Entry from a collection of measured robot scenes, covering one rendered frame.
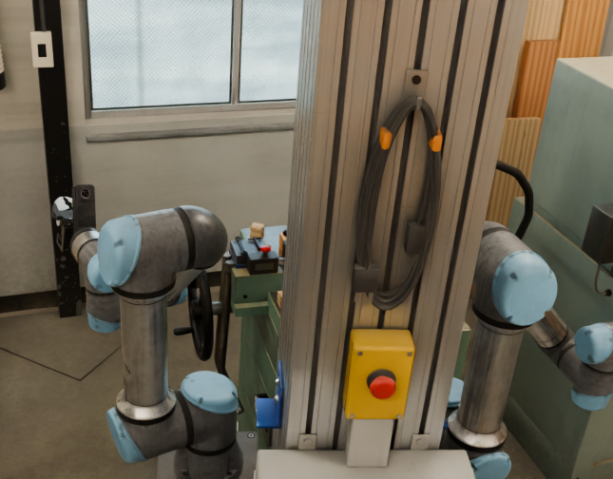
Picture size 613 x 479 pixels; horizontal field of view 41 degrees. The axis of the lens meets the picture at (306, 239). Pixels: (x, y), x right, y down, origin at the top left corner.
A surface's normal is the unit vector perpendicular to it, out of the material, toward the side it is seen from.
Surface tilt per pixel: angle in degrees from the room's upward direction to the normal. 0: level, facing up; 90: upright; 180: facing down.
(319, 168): 90
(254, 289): 90
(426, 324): 90
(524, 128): 86
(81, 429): 0
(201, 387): 8
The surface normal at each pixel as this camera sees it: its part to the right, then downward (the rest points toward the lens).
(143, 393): 0.13, 0.50
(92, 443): 0.07, -0.87
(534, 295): 0.32, 0.36
